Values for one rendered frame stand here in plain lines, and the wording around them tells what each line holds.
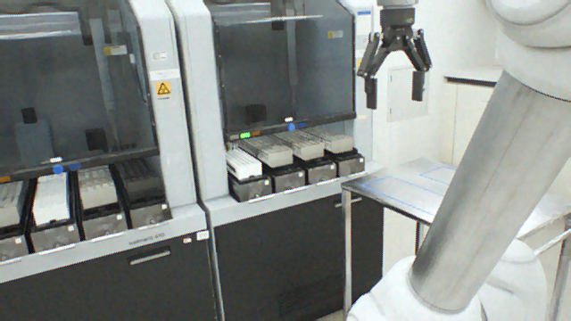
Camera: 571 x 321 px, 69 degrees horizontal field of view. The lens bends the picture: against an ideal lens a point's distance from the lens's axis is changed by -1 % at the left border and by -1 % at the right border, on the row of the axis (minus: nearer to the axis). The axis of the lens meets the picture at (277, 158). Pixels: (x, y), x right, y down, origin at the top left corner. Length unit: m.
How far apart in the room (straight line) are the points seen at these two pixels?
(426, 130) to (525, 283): 3.08
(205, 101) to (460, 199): 1.17
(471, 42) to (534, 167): 3.62
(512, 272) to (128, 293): 1.26
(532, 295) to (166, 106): 1.21
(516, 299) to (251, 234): 1.09
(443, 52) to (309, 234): 2.44
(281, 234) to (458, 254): 1.22
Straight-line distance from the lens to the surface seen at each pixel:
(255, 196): 1.63
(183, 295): 1.72
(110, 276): 1.62
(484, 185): 0.53
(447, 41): 3.88
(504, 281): 0.84
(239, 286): 1.79
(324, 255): 1.93
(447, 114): 3.91
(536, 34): 0.40
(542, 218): 1.39
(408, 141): 3.74
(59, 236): 1.54
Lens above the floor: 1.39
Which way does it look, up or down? 18 degrees down
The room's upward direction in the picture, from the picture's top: 4 degrees counter-clockwise
